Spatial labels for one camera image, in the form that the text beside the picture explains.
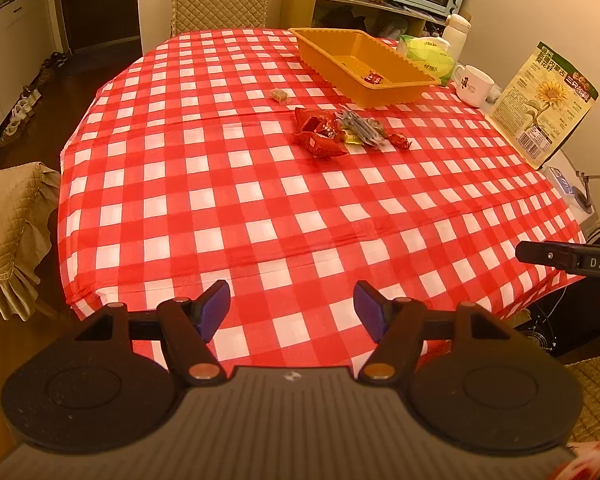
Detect orange plastic tray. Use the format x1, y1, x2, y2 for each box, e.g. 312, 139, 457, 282
288, 27, 442, 109

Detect red snack pack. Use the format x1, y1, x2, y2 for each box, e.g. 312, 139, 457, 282
294, 107, 337, 133
294, 131, 349, 159

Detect grey foil snack packet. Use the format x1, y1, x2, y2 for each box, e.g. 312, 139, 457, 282
355, 119, 387, 149

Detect green tissue pack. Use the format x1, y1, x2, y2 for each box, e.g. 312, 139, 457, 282
396, 34, 456, 86

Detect white mug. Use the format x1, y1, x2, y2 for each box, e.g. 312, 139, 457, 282
452, 64, 503, 109

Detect dark snack stick pack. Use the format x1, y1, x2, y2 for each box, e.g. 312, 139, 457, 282
336, 110, 369, 134

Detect small blue white box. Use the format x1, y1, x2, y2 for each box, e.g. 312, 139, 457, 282
542, 165, 595, 222

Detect dark wooden door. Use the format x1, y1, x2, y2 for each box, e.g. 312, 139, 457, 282
55, 0, 143, 54

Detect white cabinet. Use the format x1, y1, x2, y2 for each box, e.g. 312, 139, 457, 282
0, 0, 63, 156

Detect red checkered tablecloth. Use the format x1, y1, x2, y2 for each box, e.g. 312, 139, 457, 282
57, 27, 588, 367

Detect small floor fan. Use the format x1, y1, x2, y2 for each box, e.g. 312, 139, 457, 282
522, 310, 561, 357

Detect sunflower print bag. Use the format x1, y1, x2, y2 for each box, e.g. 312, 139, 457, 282
485, 41, 599, 171

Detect white sandals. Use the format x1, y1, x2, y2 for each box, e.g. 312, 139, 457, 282
0, 101, 35, 149

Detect woven seat cushion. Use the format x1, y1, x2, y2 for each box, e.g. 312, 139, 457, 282
562, 352, 600, 448

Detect wooden side shelf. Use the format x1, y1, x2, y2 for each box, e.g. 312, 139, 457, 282
312, 0, 448, 41

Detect red floral cloth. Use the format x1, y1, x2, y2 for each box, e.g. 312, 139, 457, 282
550, 437, 600, 480

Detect dark shoes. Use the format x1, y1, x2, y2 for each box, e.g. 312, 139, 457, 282
34, 52, 69, 87

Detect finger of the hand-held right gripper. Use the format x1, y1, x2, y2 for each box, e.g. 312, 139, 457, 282
516, 240, 579, 277

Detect white thermos bottle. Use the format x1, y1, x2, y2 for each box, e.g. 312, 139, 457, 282
441, 13, 470, 62

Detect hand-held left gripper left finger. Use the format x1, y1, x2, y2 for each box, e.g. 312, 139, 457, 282
75, 280, 231, 387

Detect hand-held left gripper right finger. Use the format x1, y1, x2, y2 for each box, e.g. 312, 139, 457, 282
354, 280, 520, 387

